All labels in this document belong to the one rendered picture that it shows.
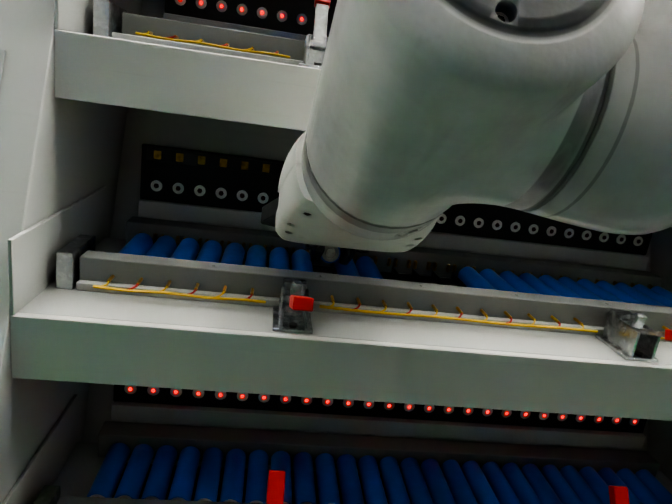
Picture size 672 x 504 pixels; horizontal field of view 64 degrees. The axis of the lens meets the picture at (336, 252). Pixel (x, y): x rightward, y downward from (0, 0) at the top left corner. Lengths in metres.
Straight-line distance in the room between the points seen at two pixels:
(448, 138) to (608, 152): 0.06
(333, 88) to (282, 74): 0.21
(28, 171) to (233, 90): 0.15
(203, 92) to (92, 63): 0.08
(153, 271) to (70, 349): 0.08
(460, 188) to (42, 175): 0.30
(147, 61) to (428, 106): 0.29
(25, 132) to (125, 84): 0.07
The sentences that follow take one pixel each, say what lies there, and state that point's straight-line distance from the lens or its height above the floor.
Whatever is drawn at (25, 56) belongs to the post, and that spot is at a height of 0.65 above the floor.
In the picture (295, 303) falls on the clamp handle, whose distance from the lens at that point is 0.31.
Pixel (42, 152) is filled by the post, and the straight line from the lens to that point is 0.42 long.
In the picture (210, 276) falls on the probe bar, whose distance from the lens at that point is 0.41.
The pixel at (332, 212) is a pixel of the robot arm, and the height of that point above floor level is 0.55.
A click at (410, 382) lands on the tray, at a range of 0.40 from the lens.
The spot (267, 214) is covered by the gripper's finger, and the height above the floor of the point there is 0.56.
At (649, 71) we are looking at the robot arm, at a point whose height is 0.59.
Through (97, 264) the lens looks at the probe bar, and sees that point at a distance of 0.43.
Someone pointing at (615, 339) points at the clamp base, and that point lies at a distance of 0.48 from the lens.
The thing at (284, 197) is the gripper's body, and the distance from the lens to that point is 0.32.
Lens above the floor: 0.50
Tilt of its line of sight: 7 degrees up
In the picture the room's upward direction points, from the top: 5 degrees clockwise
